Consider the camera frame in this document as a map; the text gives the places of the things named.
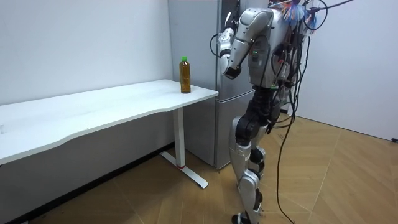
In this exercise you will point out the brown tea bottle green cap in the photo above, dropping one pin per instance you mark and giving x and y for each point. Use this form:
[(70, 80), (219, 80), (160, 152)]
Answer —
[(185, 77)]

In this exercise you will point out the robot legs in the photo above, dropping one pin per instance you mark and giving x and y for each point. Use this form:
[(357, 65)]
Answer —
[(241, 152)]

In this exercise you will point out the white desk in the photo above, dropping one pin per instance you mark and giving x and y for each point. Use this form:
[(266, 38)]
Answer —
[(93, 105)]

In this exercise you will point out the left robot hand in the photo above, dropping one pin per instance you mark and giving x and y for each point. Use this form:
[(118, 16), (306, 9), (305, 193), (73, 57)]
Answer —
[(231, 22)]

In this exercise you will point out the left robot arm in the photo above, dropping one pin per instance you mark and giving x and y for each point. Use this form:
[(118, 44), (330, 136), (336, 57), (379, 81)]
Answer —
[(245, 46)]

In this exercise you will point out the grey fridge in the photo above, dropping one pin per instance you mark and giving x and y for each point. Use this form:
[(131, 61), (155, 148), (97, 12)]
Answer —
[(199, 46)]

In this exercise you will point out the robot body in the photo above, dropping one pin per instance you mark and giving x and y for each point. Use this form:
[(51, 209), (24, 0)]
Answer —
[(264, 63)]

